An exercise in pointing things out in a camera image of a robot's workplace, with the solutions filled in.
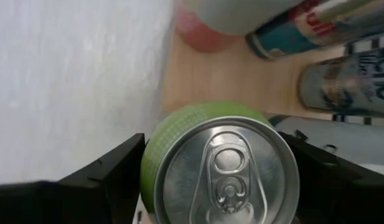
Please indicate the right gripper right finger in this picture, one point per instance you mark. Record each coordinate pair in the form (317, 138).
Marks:
(341, 196)

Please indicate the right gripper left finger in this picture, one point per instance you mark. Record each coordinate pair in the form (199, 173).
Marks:
(70, 202)

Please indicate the white slim beverage can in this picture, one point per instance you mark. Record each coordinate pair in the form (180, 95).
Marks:
(341, 87)

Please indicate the green beverage can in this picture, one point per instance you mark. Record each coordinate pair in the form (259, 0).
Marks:
(179, 130)

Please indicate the blue silver Red Bull can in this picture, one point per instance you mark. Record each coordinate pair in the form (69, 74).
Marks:
(282, 40)

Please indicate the pink and white can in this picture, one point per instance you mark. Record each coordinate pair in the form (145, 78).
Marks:
(204, 37)

